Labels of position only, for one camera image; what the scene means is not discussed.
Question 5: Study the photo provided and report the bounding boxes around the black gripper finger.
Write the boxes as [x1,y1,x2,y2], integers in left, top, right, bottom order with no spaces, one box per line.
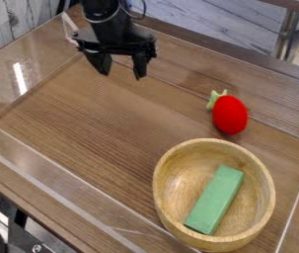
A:
[132,51,154,80]
[84,51,112,75]

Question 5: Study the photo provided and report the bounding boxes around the clear acrylic tray walls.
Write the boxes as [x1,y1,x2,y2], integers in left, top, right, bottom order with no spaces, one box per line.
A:
[0,18,299,253]

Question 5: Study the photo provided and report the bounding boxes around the red plush fruit green stem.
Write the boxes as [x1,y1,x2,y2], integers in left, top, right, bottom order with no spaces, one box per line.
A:
[204,88,250,136]

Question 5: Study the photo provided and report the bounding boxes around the green rectangular block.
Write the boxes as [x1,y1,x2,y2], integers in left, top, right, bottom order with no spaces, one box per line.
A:
[183,165,244,235]

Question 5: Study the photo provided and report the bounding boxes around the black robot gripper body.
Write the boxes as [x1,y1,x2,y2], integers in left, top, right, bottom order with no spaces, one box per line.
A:
[71,0,159,60]

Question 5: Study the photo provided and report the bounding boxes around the metal stand in background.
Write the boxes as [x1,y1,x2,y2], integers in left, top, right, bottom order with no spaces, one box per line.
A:
[261,0,299,62]

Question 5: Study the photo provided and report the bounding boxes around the black table leg bracket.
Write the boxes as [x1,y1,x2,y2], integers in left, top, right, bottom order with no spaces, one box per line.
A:
[8,210,53,253]

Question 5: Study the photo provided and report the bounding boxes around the clear acrylic corner bracket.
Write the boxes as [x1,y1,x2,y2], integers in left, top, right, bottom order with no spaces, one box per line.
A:
[60,12,79,45]

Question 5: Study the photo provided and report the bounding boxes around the wooden bowl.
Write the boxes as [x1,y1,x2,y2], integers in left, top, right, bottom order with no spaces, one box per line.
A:
[152,138,275,252]

